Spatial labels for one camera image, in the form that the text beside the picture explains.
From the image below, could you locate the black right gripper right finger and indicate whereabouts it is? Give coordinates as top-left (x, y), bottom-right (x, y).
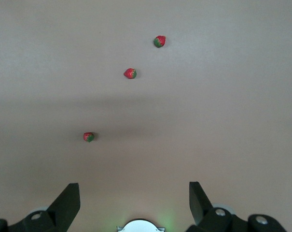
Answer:
top-left (185, 181), bottom-right (288, 232)

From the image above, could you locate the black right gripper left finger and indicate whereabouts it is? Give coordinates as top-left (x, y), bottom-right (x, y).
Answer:
top-left (0, 183), bottom-right (81, 232)

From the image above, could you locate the red green toy strawberry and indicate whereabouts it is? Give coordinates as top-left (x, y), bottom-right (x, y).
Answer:
top-left (123, 68), bottom-right (138, 80)
top-left (83, 131), bottom-right (96, 143)
top-left (153, 35), bottom-right (167, 48)

